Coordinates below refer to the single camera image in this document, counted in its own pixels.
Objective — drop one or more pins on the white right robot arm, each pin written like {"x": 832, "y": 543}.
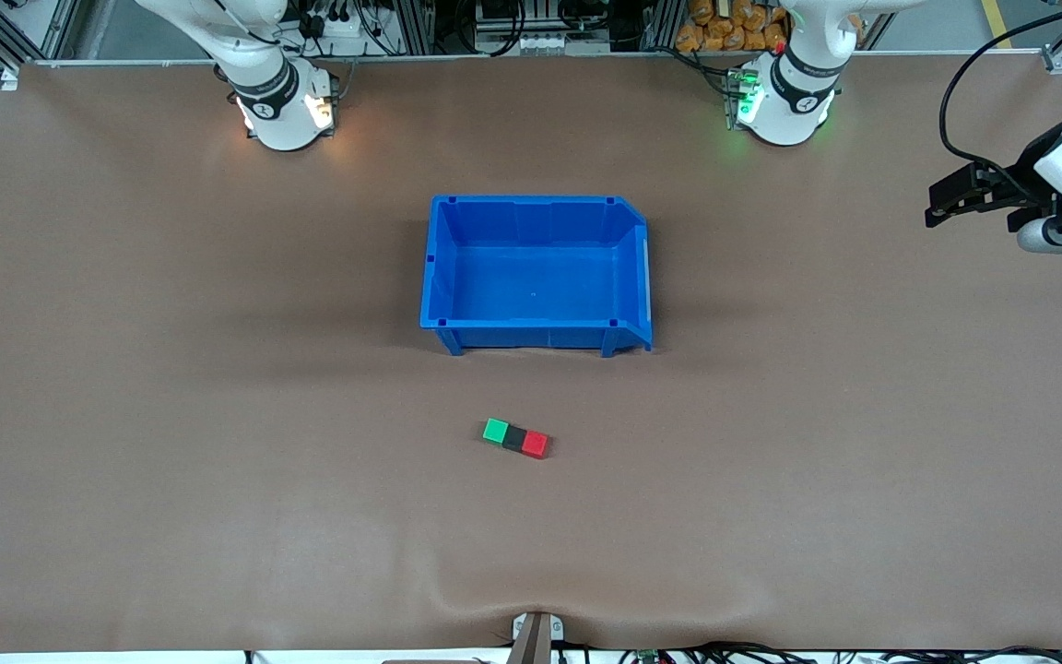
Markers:
{"x": 277, "y": 101}

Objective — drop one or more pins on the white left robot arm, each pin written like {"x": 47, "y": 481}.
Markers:
{"x": 794, "y": 101}

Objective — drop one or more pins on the brown table mat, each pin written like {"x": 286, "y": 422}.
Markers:
{"x": 218, "y": 553}

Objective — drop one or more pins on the blue plastic storage bin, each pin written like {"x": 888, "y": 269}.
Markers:
{"x": 531, "y": 286}

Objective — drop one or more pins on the white power strip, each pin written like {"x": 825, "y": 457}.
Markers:
{"x": 337, "y": 26}

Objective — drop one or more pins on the green cube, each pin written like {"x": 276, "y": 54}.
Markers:
{"x": 495, "y": 431}

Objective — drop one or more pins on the orange snack bags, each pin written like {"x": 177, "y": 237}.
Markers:
{"x": 725, "y": 28}

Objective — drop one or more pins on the black cube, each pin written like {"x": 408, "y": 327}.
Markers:
{"x": 515, "y": 438}

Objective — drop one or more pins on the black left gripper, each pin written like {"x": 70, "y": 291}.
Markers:
{"x": 1023, "y": 177}

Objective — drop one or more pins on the red cube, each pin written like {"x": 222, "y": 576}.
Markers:
{"x": 536, "y": 444}

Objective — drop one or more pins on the metal table clamp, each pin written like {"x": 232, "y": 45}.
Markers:
{"x": 537, "y": 636}

